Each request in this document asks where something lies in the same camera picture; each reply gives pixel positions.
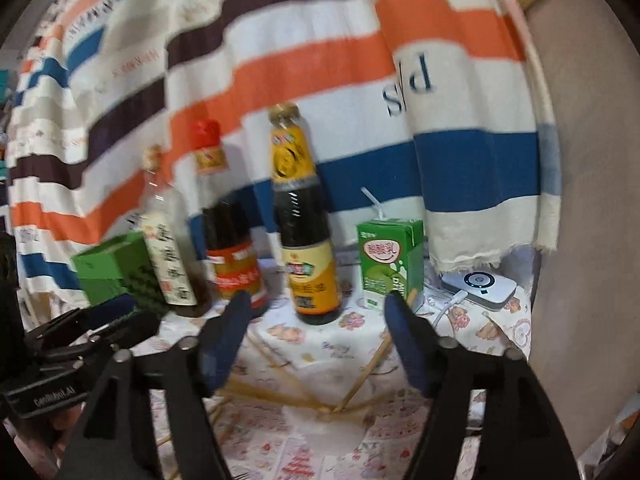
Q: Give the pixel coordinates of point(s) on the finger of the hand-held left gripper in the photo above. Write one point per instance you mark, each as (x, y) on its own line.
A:
(112, 307)
(130, 327)

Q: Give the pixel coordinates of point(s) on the translucent plastic cup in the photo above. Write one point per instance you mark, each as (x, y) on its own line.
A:
(320, 430)

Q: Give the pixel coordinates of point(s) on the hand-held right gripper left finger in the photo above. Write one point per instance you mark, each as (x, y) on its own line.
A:
(225, 340)

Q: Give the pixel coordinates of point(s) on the pile of wooden chopsticks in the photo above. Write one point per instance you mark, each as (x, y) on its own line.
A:
(300, 394)

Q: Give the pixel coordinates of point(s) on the white electronic device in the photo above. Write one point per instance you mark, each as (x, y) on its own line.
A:
(485, 287)

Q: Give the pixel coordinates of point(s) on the brown board panel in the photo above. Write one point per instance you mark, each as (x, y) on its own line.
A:
(590, 210)

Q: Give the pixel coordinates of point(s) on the yellow-label oyster sauce bottle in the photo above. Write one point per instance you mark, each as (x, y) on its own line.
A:
(305, 240)

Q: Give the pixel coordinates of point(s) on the clear cooking wine bottle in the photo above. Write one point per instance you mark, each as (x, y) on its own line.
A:
(170, 260)

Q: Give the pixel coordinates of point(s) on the striped hanging cloth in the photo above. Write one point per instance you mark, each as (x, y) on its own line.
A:
(325, 60)

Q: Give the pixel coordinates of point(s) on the cartoon bear printed tablecloth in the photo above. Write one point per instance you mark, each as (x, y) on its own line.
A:
(325, 350)

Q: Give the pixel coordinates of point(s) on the green checkered box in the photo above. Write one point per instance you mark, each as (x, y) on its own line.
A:
(100, 270)

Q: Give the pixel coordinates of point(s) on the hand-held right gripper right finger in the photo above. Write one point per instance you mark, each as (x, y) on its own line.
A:
(405, 340)

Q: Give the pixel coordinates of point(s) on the red-capped sesame oil bottle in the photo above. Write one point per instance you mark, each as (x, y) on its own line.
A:
(230, 240)

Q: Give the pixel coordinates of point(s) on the green milk drink carton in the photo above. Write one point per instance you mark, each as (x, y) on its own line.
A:
(385, 260)

